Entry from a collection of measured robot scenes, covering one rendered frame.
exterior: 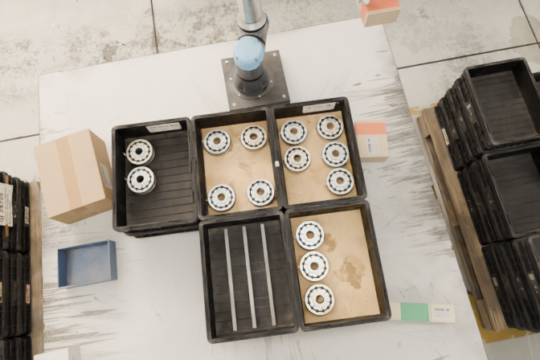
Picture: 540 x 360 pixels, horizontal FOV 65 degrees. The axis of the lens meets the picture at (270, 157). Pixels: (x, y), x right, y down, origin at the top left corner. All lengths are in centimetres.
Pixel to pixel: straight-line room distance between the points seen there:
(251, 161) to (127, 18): 177
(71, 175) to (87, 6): 175
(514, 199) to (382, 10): 117
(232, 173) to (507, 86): 144
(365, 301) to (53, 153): 129
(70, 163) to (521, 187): 202
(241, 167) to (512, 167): 136
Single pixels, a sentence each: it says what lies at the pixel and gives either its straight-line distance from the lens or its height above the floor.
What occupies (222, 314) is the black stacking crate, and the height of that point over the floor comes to 83.
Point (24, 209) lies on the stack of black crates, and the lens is 262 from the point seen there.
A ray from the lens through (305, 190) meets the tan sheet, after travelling 161.
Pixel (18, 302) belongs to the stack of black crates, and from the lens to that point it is 248.
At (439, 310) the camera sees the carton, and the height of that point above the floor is 76.
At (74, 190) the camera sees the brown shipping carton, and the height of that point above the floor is 86.
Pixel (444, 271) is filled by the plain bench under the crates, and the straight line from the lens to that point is 180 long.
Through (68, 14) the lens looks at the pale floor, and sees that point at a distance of 331.
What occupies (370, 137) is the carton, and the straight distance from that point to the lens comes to 176.
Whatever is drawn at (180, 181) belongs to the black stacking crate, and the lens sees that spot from 166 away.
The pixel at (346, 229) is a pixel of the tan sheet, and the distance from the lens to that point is 159.
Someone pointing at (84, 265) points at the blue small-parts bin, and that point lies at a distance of 186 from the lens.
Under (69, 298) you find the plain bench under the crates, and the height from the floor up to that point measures 70.
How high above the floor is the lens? 239
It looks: 72 degrees down
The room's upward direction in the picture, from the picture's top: 6 degrees counter-clockwise
